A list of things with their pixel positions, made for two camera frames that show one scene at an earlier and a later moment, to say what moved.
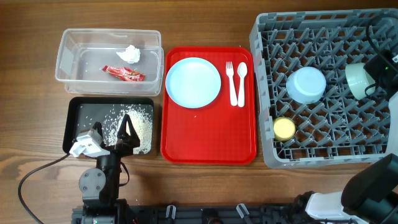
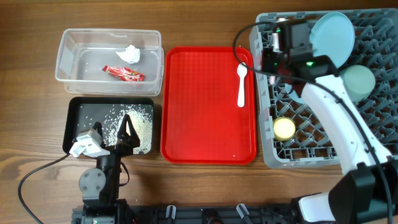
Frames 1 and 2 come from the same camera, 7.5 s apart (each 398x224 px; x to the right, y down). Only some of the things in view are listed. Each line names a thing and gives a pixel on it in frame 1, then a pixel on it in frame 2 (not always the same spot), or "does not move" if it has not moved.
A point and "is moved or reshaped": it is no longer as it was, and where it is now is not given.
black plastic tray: (81, 113) does not move
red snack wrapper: (124, 73) does not move
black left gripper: (122, 135) does not move
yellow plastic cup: (284, 129) does not move
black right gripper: (372, 66) → (267, 54)
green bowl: (359, 79) is moved or reshaped
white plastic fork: (233, 94) → (272, 79)
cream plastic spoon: (242, 70) does not move
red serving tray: (217, 133) does not move
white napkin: (131, 54) does not move
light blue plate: (193, 83) → (333, 35)
